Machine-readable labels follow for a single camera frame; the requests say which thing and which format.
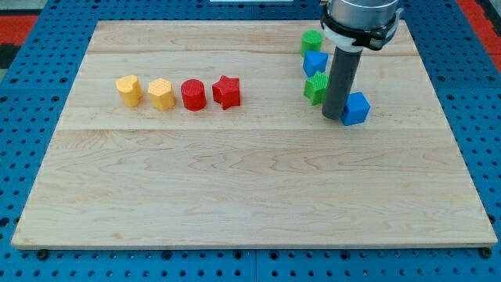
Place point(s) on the blue triangle block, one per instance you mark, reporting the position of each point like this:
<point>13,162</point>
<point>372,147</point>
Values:
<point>314,61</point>

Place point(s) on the yellow heart block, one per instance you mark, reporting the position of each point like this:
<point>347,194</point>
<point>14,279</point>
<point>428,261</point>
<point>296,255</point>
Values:
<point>130,90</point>

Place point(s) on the green cylinder block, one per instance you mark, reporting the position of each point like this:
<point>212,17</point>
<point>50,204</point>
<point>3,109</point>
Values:
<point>311,40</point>

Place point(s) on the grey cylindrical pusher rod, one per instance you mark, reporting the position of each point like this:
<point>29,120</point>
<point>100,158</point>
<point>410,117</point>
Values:
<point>341,77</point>

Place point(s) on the wooden board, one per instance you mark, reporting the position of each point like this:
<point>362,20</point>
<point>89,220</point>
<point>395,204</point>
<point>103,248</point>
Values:
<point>272,173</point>

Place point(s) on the red star block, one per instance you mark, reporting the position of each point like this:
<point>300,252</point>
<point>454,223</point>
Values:
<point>226,92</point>

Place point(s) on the red cylinder block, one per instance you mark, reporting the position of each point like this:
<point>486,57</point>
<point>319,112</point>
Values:
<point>193,95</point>

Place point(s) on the green star block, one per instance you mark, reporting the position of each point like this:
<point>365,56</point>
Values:
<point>315,88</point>

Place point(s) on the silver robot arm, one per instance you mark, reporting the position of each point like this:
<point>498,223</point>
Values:
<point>352,26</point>

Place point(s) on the blue cube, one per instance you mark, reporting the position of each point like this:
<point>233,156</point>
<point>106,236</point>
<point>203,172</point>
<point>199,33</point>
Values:
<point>356,109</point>

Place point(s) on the yellow hexagon block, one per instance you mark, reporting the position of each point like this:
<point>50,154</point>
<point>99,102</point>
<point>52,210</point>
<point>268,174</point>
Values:
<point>161,94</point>

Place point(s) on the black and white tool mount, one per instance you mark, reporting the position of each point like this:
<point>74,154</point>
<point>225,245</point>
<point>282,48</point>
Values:
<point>354,28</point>

